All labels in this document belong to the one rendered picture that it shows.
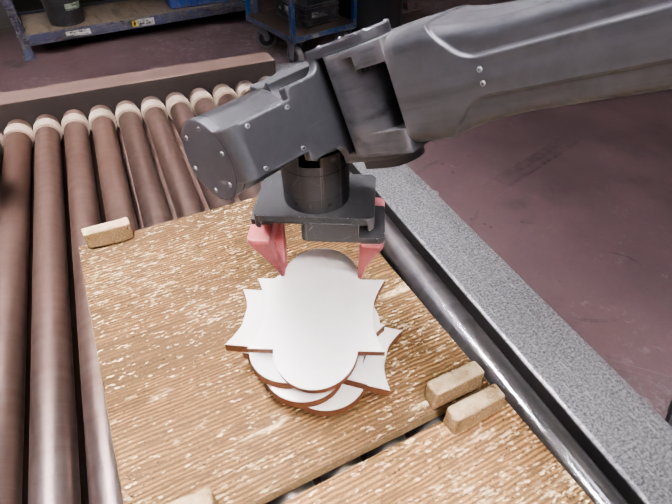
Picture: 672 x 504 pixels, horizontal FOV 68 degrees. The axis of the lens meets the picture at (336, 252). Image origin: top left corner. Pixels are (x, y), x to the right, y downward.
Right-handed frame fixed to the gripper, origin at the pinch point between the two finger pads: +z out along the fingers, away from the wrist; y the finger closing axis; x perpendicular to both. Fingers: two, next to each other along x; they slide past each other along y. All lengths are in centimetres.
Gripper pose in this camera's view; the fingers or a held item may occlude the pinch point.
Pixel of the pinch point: (321, 268)
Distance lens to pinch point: 49.4
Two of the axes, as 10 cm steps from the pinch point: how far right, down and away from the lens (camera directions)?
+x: 0.8, -6.8, 7.3
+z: 0.3, 7.4, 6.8
